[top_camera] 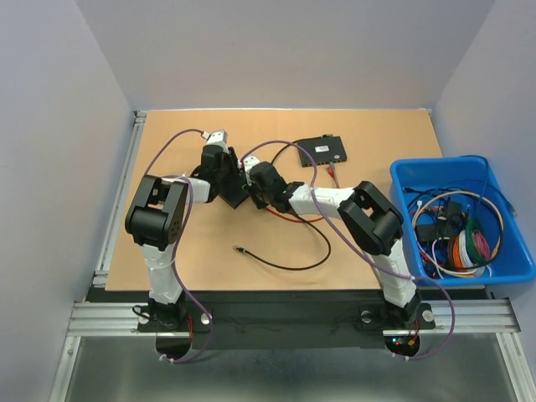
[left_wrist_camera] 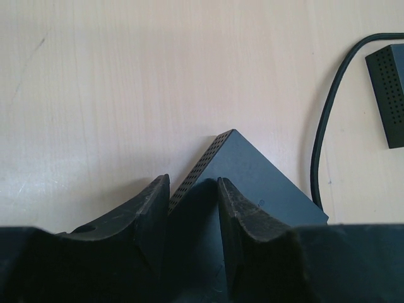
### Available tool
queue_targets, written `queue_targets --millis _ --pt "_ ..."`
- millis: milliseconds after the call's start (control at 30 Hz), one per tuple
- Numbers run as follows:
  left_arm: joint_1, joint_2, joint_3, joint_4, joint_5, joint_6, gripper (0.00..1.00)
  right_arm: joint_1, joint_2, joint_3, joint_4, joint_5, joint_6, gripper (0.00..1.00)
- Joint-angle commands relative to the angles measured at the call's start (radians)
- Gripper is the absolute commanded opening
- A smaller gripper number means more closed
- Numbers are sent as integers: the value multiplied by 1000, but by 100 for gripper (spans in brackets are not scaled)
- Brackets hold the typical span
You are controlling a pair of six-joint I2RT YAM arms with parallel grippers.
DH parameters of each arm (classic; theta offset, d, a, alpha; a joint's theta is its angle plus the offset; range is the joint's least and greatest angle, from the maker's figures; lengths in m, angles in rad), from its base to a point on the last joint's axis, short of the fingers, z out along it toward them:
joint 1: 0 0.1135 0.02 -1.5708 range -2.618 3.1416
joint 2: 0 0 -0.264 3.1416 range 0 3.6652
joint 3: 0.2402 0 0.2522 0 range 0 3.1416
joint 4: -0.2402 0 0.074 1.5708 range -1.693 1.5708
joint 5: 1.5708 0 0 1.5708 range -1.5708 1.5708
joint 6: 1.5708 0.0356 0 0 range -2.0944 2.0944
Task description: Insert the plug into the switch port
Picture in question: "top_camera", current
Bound red ethernet cable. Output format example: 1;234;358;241
267;163;340;225

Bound black ethernet cable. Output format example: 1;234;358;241
232;142;332;271

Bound black network switch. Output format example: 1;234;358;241
296;134;348;168

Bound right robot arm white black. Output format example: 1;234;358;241
245;162;420;327

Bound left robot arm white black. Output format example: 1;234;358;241
125;145;248;330

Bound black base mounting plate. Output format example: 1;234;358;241
68;290;503;358

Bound blue plastic bin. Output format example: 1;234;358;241
390;155;535;286

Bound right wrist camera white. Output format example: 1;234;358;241
240;155;261;172

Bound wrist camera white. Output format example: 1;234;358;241
240;155;261;172
201;130;228;149

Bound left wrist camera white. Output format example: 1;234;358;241
201;130;228;149

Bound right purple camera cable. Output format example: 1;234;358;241
239;140;456;362

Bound purple camera cable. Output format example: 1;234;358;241
144;128;214;364
239;140;456;362

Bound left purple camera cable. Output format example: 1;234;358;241
144;128;214;364

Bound aluminium frame rail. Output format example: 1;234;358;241
51;109;535;401

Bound coiled coloured wires bundle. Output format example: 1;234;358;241
446;217;503;278

